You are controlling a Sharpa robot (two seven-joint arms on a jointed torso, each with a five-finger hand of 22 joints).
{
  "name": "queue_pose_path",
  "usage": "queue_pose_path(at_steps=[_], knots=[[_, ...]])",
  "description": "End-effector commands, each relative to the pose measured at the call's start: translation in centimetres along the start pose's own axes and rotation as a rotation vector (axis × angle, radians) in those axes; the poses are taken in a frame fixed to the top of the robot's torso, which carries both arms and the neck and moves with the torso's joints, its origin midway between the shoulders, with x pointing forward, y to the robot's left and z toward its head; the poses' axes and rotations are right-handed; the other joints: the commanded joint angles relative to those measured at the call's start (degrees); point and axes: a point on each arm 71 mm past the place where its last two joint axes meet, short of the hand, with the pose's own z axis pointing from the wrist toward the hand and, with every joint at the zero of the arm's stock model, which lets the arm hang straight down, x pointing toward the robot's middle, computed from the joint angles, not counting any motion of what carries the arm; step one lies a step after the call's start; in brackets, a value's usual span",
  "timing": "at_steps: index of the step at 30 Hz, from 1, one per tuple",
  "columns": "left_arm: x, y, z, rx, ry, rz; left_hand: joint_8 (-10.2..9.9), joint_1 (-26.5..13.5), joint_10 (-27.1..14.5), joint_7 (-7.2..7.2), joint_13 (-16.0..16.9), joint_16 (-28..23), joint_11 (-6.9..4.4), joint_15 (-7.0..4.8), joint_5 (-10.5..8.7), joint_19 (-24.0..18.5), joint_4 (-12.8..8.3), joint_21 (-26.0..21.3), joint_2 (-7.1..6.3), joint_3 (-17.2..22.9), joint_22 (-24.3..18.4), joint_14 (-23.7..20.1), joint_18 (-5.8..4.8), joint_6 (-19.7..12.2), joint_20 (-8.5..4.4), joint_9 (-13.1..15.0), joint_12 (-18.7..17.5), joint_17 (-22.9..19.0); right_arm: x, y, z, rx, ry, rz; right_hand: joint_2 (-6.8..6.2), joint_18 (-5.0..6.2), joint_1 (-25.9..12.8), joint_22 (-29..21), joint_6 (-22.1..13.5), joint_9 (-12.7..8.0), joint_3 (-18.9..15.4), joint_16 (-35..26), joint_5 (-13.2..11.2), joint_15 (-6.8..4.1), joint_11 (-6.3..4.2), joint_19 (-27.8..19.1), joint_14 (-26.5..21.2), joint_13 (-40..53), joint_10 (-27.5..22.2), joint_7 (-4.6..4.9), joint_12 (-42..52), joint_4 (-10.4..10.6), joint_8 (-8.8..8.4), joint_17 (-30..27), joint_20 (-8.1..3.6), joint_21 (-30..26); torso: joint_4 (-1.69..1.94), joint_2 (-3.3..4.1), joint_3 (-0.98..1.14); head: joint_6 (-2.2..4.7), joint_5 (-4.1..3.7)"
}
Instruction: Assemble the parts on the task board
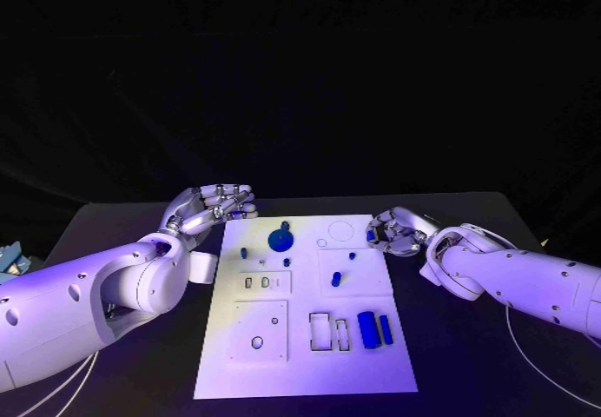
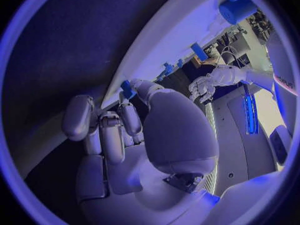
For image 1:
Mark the blue gear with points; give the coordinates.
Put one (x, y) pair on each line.
(280, 239)

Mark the large blue cylinder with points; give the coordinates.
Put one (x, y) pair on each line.
(368, 329)

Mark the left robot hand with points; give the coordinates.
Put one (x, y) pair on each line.
(207, 208)

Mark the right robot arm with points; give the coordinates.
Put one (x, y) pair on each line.
(527, 280)

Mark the blue and white object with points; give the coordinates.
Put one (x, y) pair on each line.
(12, 260)

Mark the white task board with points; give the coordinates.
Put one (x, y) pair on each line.
(305, 309)

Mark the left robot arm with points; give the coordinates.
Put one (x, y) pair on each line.
(57, 303)

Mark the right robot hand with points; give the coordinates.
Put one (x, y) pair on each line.
(404, 231)

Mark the thin blue cylinder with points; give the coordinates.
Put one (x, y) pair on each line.
(387, 329)

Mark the blue part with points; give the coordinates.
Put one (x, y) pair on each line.
(371, 235)
(237, 214)

